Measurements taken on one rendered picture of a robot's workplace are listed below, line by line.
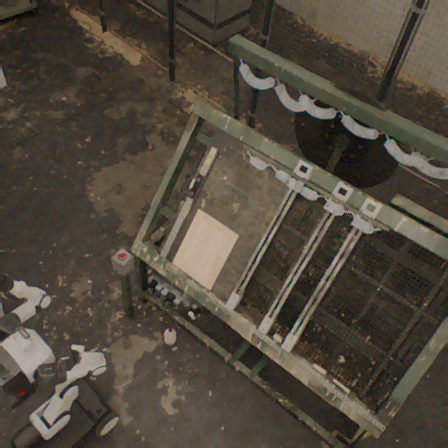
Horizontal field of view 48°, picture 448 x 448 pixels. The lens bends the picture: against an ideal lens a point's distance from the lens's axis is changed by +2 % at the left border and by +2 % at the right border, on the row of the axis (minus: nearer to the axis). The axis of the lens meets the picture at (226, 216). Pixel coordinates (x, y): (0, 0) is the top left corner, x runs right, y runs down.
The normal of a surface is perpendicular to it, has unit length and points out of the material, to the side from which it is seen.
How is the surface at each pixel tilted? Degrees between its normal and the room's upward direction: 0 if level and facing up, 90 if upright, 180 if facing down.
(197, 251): 53
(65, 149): 0
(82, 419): 0
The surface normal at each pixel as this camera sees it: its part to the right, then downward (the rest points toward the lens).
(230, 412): 0.08, -0.62
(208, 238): -0.43, 0.09
